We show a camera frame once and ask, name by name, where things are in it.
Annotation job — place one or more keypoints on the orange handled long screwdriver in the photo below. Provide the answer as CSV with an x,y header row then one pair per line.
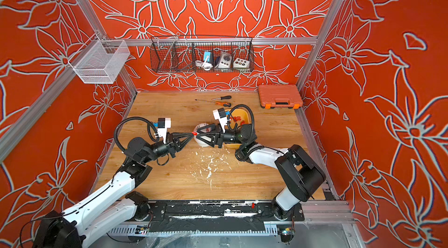
x,y
220,103

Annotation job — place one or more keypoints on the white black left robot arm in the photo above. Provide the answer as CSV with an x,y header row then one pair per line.
x,y
82,224

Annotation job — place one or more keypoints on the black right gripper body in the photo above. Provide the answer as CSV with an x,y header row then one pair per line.
x,y
233,138

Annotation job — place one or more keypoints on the white round socket adapter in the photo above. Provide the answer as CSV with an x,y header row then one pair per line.
x,y
225,60

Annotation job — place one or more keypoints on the blue grey power strip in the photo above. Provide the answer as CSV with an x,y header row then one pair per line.
x,y
207,57

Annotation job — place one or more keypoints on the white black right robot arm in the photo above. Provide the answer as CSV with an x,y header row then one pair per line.
x,y
301,173

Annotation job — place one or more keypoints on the small black screwdriver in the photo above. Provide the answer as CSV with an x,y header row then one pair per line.
x,y
222,98

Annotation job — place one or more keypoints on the white dome screw fixture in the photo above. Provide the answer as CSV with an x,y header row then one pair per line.
x,y
203,141

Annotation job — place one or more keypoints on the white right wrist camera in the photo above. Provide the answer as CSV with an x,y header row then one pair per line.
x,y
222,116

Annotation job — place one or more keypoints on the clear plastic wall bin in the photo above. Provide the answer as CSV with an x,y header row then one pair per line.
x,y
99,61

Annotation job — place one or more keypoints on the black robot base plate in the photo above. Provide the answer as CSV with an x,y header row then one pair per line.
x,y
227,216

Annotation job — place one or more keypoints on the yellow plastic tray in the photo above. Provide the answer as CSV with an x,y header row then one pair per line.
x,y
239,117

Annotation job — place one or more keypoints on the orange plastic tool case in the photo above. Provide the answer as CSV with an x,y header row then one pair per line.
x,y
280,96

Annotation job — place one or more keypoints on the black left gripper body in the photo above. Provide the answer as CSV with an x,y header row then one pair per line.
x,y
168,148

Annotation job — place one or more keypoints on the white button box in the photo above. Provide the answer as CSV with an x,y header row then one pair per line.
x,y
241,64

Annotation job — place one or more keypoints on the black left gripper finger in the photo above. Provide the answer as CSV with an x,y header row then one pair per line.
x,y
182,136
180,145

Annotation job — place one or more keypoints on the black wire wall basket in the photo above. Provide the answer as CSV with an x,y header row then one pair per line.
x,y
184,54

